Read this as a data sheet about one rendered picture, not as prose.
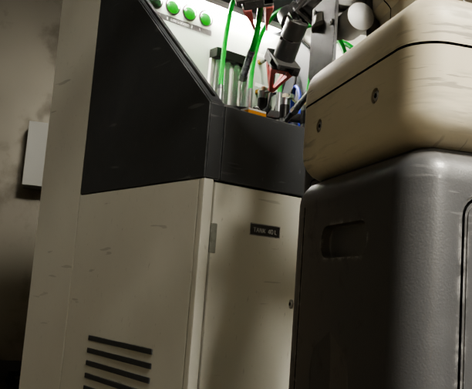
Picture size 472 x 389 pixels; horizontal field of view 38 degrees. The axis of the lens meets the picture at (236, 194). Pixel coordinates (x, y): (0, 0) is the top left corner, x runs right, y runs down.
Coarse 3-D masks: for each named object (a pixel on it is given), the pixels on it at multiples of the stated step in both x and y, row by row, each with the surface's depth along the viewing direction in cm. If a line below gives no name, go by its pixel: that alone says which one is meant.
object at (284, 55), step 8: (280, 40) 174; (288, 40) 173; (280, 48) 174; (288, 48) 173; (296, 48) 173; (272, 56) 176; (280, 56) 174; (288, 56) 174; (280, 64) 172; (288, 64) 174; (296, 64) 176; (296, 72) 175
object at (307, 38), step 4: (308, 28) 228; (308, 32) 227; (304, 36) 229; (308, 36) 227; (360, 36) 221; (364, 36) 222; (304, 40) 229; (308, 40) 227; (352, 40) 217; (356, 40) 219; (360, 40) 220; (308, 44) 226; (336, 44) 216; (352, 44) 217; (336, 48) 216; (348, 48) 214; (336, 52) 215; (340, 52) 214; (336, 56) 215
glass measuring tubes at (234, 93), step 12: (216, 48) 207; (216, 60) 208; (228, 60) 210; (240, 60) 212; (216, 72) 207; (228, 72) 210; (240, 72) 215; (216, 84) 207; (228, 84) 210; (240, 84) 215; (228, 96) 212; (240, 96) 214
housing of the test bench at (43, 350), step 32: (64, 0) 214; (96, 0) 194; (64, 32) 210; (96, 32) 191; (64, 64) 207; (64, 96) 203; (64, 128) 200; (64, 160) 196; (64, 192) 193; (64, 224) 190; (64, 256) 187; (32, 288) 201; (64, 288) 184; (32, 320) 198; (64, 320) 181; (32, 352) 195; (32, 384) 192
